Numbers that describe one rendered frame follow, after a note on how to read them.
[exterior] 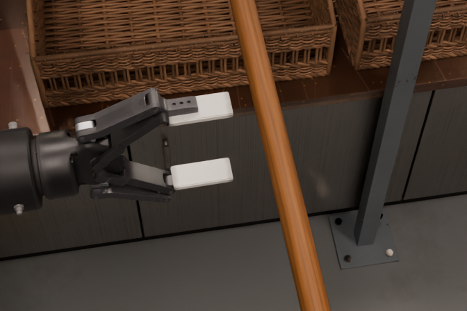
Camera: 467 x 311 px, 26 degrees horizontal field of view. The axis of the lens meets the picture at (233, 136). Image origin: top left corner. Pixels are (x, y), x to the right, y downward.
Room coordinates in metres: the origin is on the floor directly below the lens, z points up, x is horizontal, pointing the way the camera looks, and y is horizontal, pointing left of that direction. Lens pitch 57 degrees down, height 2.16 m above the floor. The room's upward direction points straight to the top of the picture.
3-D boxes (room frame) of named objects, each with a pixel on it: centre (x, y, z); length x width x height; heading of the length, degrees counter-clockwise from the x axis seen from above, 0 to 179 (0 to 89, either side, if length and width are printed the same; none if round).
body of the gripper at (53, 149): (0.58, 0.17, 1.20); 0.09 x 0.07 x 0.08; 100
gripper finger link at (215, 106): (0.60, 0.04, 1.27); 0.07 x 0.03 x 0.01; 100
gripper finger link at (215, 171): (0.60, 0.04, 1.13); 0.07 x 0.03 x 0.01; 100
